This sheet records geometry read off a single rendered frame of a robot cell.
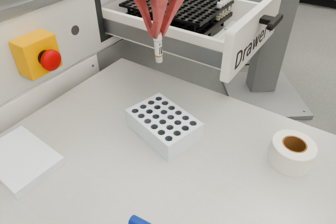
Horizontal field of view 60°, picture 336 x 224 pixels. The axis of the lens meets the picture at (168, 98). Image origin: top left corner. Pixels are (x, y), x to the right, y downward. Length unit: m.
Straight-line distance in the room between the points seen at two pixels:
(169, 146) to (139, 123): 0.08
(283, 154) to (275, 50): 1.37
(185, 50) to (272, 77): 1.35
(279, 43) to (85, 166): 1.48
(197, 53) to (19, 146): 0.37
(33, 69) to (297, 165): 0.48
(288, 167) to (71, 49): 0.50
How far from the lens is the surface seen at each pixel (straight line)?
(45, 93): 0.68
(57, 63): 0.58
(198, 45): 0.60
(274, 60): 1.86
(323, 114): 2.00
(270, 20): 0.65
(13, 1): 0.59
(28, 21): 0.62
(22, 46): 0.57
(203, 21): 0.64
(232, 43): 0.54
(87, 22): 0.71
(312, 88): 2.20
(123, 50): 0.82
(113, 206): 0.46
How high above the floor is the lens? 1.14
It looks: 37 degrees down
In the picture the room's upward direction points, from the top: straight up
